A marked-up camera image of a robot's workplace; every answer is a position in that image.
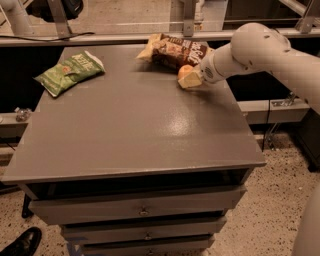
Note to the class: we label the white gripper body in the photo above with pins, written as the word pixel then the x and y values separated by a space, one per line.
pixel 206 71

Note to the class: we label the grey metal rail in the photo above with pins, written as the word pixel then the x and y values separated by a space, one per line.
pixel 87 39

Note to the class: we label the brown chip bag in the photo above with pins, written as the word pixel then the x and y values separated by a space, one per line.
pixel 173 52

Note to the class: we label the middle grey drawer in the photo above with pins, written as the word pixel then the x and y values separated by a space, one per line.
pixel 145 231

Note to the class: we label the grey drawer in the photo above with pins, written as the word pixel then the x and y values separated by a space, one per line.
pixel 148 248
pixel 145 231
pixel 137 205

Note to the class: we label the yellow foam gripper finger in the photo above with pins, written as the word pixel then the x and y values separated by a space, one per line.
pixel 188 80

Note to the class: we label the black shoe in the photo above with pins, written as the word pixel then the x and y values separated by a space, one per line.
pixel 25 245

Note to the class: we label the top grey drawer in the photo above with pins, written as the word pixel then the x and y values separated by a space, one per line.
pixel 137 205

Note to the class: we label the green kettle chip bag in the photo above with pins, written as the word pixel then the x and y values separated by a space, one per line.
pixel 70 72

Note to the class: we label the orange fruit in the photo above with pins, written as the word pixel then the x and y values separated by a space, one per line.
pixel 184 70

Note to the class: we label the grey drawer cabinet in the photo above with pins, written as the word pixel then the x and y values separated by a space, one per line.
pixel 133 130

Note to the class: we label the bottom grey drawer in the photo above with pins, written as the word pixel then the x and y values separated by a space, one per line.
pixel 148 248

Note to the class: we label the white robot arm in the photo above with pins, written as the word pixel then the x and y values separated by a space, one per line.
pixel 254 48

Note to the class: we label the black bag behind rail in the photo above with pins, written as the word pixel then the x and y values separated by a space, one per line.
pixel 49 9

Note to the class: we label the small crumpled foil object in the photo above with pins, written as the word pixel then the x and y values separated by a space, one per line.
pixel 22 114

